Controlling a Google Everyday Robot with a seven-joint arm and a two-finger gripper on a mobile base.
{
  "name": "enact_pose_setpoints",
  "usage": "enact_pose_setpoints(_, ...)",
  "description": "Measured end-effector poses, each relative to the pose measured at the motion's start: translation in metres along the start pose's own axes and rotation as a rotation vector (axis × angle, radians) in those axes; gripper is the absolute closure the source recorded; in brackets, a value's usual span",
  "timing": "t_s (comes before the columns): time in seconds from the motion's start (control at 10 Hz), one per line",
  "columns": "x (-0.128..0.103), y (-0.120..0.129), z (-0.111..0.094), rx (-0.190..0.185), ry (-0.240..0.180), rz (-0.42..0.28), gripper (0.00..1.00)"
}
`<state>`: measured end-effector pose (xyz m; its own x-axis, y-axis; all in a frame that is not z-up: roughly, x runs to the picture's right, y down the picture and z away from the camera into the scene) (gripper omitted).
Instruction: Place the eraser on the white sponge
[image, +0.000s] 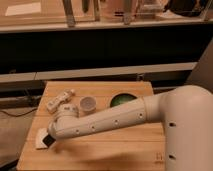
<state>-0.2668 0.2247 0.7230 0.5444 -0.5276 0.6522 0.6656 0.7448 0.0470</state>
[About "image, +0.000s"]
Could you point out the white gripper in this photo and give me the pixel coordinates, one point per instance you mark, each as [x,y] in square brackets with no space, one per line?
[68,111]

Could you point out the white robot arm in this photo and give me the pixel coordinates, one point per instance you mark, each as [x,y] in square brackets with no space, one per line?
[185,112]

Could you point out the green bowl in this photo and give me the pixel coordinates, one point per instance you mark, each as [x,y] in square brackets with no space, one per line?
[121,98]

